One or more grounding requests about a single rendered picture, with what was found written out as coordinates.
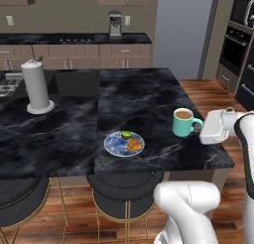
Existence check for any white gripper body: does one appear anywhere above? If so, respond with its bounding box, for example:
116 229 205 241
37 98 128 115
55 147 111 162
198 109 230 146

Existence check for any teal mug with coffee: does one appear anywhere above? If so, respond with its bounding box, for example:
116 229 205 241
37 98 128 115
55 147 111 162
172 107 204 139

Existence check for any blue patterned plate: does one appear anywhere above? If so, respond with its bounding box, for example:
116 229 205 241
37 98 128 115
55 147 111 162
103 130 146 158

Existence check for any silver coffee machine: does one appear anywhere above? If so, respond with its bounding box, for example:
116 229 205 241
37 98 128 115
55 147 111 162
107 10 124 41

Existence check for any brown drawer under oven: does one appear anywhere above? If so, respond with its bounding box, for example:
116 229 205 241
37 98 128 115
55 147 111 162
215 63 241 91

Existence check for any brown croissant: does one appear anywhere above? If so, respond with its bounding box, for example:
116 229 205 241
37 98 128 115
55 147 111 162
126 137 143 153

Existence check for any green lime half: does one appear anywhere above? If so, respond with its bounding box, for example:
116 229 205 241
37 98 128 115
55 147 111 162
120 130 133 141

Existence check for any black stool with gold legs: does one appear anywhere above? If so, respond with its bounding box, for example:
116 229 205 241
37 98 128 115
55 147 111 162
0 176 69 244
85 170 166 244

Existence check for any black microwave oven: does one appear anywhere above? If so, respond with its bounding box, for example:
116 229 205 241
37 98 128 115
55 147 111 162
229 0 254 28

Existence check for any black sink basin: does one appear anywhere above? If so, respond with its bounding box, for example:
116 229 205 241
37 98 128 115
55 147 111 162
46 68 100 97

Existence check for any beige base cupboard run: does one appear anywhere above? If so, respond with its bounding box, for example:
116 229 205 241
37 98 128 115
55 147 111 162
0 43 153 70

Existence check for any black hob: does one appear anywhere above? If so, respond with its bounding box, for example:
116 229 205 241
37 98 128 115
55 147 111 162
59 37 95 45

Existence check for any white paper towel holder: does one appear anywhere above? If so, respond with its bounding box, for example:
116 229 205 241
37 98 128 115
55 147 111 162
20 55 57 116

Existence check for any metal dish rack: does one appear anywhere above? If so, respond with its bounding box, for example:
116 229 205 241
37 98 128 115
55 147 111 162
0 71 25 99

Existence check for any dark cupboard with handles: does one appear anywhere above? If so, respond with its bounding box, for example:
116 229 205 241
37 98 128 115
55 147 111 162
234 39 254 112

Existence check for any black wall oven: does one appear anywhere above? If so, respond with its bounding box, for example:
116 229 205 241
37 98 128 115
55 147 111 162
218 25 254 77

